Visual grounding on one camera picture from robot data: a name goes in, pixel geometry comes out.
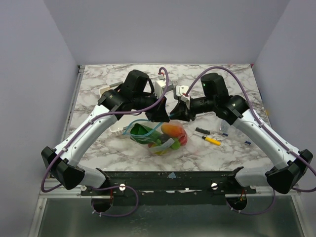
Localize yellow black utility knife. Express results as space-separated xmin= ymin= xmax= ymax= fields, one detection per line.
xmin=202 ymin=136 xmax=221 ymax=146

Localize orange red toy mango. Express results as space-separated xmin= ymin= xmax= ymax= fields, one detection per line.
xmin=161 ymin=123 xmax=186 ymax=138

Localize green toy leaf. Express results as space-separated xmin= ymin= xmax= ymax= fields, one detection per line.
xmin=170 ymin=138 xmax=181 ymax=150
xmin=130 ymin=123 xmax=161 ymax=145

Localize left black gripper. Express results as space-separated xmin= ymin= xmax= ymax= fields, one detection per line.
xmin=133 ymin=90 xmax=170 ymax=123

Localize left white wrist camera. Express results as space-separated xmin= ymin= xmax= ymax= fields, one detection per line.
xmin=154 ymin=74 xmax=174 ymax=98

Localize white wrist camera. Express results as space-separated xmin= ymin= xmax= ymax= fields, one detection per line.
xmin=173 ymin=85 xmax=191 ymax=109
xmin=154 ymin=74 xmax=174 ymax=98

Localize white plastic basket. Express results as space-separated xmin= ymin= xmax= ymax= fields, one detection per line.
xmin=99 ymin=81 xmax=131 ymax=136

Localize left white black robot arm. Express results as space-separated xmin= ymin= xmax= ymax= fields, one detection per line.
xmin=41 ymin=70 xmax=170 ymax=195

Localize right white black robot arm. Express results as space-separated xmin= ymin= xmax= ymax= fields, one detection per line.
xmin=171 ymin=73 xmax=313 ymax=194

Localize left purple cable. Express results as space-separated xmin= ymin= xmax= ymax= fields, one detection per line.
xmin=40 ymin=67 xmax=168 ymax=193

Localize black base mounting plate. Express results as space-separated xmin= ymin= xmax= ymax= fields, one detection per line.
xmin=81 ymin=169 xmax=256 ymax=205

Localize yellow toy starfruit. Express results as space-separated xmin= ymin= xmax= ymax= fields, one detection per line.
xmin=153 ymin=150 xmax=168 ymax=156

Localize clear zip top bag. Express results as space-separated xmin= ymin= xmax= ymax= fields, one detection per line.
xmin=123 ymin=119 xmax=188 ymax=156

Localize black comb strip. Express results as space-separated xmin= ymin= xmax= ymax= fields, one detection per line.
xmin=195 ymin=127 xmax=210 ymax=135

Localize clear plastic screw box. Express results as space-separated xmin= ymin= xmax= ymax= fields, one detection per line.
xmin=218 ymin=119 xmax=252 ymax=145

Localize small blue tipped pen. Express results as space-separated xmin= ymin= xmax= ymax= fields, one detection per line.
xmin=218 ymin=132 xmax=228 ymax=137

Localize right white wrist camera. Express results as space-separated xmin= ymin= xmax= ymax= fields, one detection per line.
xmin=173 ymin=85 xmax=191 ymax=109

